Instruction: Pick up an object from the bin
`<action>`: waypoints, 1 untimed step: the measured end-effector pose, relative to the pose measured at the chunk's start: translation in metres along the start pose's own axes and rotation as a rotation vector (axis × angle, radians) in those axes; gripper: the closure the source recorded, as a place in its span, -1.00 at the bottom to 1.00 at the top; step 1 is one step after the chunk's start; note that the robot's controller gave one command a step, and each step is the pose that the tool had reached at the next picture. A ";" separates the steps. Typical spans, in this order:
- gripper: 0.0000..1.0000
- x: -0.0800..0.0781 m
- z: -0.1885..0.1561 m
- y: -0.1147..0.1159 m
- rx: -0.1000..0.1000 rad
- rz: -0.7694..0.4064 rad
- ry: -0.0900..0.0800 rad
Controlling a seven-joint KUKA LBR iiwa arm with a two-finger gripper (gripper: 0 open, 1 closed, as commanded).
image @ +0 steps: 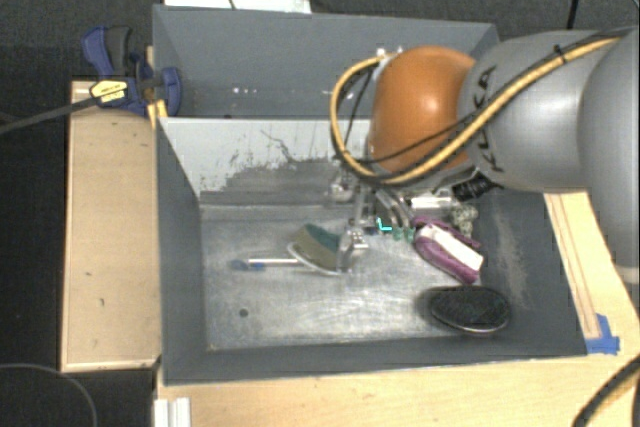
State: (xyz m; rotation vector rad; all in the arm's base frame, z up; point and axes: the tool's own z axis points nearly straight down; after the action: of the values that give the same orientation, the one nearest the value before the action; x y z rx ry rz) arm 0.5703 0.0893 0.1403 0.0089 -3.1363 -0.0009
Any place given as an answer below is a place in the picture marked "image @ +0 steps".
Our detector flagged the mottled grey-green lump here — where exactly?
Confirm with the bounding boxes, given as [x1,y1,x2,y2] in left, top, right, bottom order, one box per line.
[448,203,480,238]

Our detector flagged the blue and silver pen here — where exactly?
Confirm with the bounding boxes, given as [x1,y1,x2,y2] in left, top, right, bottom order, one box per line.
[229,256,303,273]

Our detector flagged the grey metal bin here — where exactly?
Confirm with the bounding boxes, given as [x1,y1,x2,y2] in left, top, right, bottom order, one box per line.
[151,3,589,386]

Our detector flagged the pale wood board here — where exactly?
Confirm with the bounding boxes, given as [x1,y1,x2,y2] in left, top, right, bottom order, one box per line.
[59,79,162,374]

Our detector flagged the black round disc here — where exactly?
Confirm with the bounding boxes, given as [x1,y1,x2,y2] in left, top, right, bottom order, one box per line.
[427,286,513,336]

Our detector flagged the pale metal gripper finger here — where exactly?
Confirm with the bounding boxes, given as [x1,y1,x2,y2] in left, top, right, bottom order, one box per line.
[336,231,355,274]
[352,231,371,260]

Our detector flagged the black cylinder on white bracket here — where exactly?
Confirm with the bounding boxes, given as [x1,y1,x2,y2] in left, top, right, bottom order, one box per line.
[409,176,502,212]

